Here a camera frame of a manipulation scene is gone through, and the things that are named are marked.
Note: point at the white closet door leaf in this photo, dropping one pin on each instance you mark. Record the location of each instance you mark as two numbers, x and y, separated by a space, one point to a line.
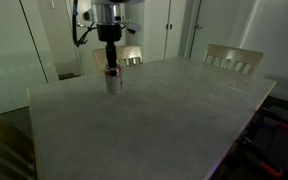
155 31
176 31

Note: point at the black closet door pulls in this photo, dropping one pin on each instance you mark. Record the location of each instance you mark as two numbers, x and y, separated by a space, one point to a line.
169 26

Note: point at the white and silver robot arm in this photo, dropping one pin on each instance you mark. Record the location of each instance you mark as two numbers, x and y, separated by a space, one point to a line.
107 13

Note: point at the red and silver soda can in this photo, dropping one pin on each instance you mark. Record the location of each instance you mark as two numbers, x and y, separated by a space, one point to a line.
113 81

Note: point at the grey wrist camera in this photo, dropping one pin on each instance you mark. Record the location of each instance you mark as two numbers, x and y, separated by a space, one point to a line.
134 27

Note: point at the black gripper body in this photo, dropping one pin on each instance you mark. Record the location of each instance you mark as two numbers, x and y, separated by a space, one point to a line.
109 32

